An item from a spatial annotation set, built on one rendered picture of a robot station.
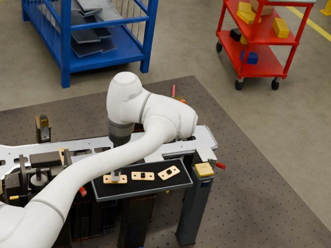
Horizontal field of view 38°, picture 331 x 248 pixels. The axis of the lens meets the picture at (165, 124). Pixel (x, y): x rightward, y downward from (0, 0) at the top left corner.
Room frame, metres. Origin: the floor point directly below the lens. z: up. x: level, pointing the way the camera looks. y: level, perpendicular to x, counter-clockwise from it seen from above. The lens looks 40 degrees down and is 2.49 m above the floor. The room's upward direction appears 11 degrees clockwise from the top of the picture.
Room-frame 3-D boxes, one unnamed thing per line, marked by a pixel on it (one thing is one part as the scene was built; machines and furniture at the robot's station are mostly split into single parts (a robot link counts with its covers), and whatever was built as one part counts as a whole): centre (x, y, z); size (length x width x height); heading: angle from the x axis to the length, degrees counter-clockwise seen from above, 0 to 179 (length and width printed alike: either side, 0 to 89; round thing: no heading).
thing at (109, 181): (1.18, 0.14, 1.20); 0.08 x 0.04 x 0.01; 105
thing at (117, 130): (1.18, 0.14, 1.46); 0.09 x 0.09 x 0.06
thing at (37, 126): (1.59, 0.54, 0.87); 0.12 x 0.07 x 0.35; 26
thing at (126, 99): (1.18, 0.13, 1.57); 0.13 x 0.11 x 0.16; 77
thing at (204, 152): (1.54, -0.20, 0.88); 0.12 x 0.07 x 0.36; 26
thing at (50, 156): (1.21, 0.41, 0.94); 0.18 x 0.13 x 0.49; 116
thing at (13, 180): (1.15, 0.51, 0.91); 0.07 x 0.05 x 0.42; 26
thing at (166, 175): (1.29, -0.05, 1.17); 0.08 x 0.04 x 0.01; 137
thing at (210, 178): (1.35, -0.18, 0.92); 0.08 x 0.08 x 0.44; 26
